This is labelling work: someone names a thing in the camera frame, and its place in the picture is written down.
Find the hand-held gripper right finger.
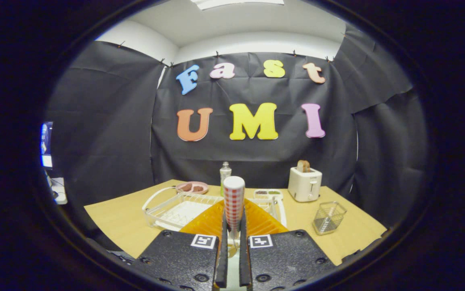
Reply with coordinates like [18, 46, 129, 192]
[239, 198, 337, 291]

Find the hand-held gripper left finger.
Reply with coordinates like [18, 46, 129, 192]
[130, 199, 229, 291]

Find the white wire dish rack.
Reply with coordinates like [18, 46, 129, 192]
[142, 186, 287, 232]

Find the metal wire basket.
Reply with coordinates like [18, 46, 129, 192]
[312, 201, 347, 236]

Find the checkered handle spoon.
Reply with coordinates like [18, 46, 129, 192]
[223, 176, 246, 259]

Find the white compartment condiment dish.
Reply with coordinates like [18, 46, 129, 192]
[253, 189, 284, 200]

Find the pink plate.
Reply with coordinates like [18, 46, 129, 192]
[175, 181, 209, 195]

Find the white drip tray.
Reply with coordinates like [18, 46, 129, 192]
[156, 201, 213, 231]

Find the white toaster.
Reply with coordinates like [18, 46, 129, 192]
[288, 167, 323, 202]

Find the green drink bottle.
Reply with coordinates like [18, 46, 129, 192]
[220, 162, 232, 196]

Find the black backdrop cloth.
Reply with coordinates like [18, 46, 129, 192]
[44, 24, 429, 243]

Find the white desk object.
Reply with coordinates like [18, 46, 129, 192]
[48, 177, 68, 205]

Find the lit computer screen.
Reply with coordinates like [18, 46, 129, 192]
[40, 121, 54, 169]

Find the ceiling light panel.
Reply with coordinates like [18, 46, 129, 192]
[191, 0, 285, 10]

